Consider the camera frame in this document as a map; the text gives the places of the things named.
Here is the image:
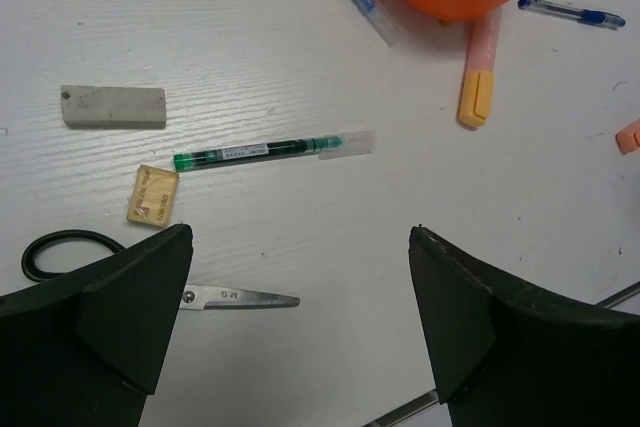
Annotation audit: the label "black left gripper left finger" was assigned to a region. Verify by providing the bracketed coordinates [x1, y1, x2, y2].
[1, 224, 193, 426]

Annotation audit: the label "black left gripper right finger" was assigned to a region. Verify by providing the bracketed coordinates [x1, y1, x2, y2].
[409, 226, 639, 426]

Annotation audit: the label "small yellow eraser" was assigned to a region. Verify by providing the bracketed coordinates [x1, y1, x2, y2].
[126, 165, 179, 228]

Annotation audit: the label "orange pink highlighter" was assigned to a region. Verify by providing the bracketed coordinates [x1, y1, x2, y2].
[615, 120, 640, 155]

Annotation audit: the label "black handled scissors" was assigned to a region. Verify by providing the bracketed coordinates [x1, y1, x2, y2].
[21, 229, 301, 311]

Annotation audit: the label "grey rectangular eraser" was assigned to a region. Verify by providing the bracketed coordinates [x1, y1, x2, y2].
[60, 85, 167, 129]

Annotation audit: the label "blue clear ballpoint pen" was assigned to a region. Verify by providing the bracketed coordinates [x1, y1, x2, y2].
[517, 0, 626, 30]

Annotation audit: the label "green ink pen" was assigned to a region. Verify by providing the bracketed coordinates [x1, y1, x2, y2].
[173, 130, 376, 173]

